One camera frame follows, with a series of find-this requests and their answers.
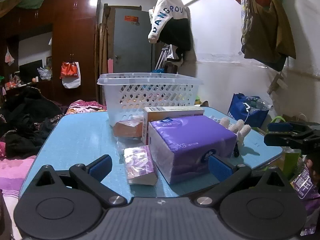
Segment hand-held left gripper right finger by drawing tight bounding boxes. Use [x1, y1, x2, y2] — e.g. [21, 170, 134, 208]
[194, 154, 286, 207]

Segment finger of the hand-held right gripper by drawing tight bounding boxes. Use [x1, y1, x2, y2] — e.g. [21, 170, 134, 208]
[264, 129, 313, 153]
[267, 121, 316, 133]

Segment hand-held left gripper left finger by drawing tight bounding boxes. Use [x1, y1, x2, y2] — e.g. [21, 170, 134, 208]
[35, 154, 127, 207]

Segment small tissue packet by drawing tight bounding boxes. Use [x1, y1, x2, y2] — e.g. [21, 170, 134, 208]
[123, 145, 158, 186]

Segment purple tissue pack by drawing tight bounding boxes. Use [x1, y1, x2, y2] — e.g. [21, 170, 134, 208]
[148, 116, 237, 185]

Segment white plush toy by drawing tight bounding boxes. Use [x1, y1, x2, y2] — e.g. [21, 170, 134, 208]
[219, 117, 252, 158]

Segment orange packet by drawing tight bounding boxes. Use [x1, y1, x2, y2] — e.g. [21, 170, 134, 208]
[113, 120, 144, 138]

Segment white and orange cardboard box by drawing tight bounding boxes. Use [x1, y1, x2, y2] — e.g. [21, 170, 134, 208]
[142, 106, 205, 145]

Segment white plastic lattice basket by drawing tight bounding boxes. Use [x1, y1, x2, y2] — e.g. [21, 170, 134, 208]
[97, 72, 204, 127]

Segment green paper bag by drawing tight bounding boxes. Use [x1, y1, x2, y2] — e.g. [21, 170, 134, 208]
[270, 116, 309, 181]

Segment clear plastic bottle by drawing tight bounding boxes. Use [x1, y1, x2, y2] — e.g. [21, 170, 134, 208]
[246, 97, 274, 111]

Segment purple printed bag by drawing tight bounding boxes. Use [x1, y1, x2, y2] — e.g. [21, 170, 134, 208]
[292, 166, 320, 233]

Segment blue shopping bag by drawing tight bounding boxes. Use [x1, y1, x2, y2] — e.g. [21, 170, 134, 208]
[227, 93, 270, 128]

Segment floral blanket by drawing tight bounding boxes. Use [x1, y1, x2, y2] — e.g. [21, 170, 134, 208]
[65, 100, 108, 115]

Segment pink striped bedsheet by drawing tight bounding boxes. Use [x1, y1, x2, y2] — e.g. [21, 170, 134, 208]
[0, 155, 37, 240]

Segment dark clothes pile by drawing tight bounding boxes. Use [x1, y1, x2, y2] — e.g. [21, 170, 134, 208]
[0, 87, 66, 158]

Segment olive hanging cloth bag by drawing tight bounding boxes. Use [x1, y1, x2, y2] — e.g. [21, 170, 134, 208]
[241, 0, 297, 72]

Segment orange plastic bag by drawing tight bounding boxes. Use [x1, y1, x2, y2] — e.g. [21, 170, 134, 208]
[60, 62, 78, 80]

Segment small white plastic bag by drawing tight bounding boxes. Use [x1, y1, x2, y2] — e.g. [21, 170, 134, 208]
[37, 66, 52, 81]

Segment wooden planks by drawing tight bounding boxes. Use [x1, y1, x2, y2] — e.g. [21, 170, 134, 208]
[95, 3, 115, 105]

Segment black television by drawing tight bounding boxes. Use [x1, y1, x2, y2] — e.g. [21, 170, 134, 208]
[19, 59, 43, 83]

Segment white cloth with black trim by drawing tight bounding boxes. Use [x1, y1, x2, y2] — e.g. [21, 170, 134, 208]
[166, 45, 185, 67]

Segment metal crutches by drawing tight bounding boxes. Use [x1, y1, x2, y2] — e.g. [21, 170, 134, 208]
[154, 45, 168, 72]

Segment grey metal door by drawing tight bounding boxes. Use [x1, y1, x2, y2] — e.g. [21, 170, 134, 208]
[114, 8, 154, 74]

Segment black hanging garment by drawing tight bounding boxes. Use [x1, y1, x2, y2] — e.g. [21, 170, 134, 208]
[157, 17, 193, 53]

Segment dark red wooden wardrobe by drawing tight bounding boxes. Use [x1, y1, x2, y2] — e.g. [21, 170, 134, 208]
[0, 0, 102, 105]

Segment white lettered hoodie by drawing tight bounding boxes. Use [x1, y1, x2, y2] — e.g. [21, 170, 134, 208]
[148, 0, 188, 44]

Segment white charging cable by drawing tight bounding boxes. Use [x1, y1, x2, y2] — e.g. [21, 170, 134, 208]
[242, 102, 251, 125]

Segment wooden wall bracket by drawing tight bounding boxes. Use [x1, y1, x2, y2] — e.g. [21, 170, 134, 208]
[267, 72, 288, 95]

